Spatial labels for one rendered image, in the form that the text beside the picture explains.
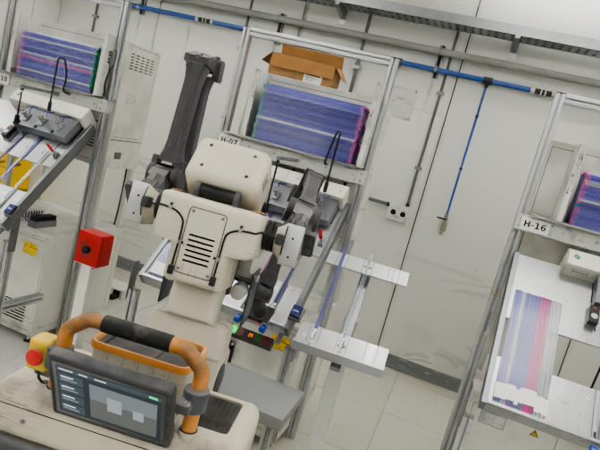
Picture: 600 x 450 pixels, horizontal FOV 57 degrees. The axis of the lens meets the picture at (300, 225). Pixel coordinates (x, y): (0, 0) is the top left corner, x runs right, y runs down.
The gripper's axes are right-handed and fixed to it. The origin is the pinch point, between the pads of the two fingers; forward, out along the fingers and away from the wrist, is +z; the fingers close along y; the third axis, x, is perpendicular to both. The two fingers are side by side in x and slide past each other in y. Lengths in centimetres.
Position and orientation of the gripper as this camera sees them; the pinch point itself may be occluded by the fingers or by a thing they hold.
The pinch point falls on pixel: (261, 322)
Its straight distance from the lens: 221.8
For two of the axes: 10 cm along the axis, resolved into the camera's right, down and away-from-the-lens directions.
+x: -4.0, 7.1, -5.7
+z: 0.2, 6.3, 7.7
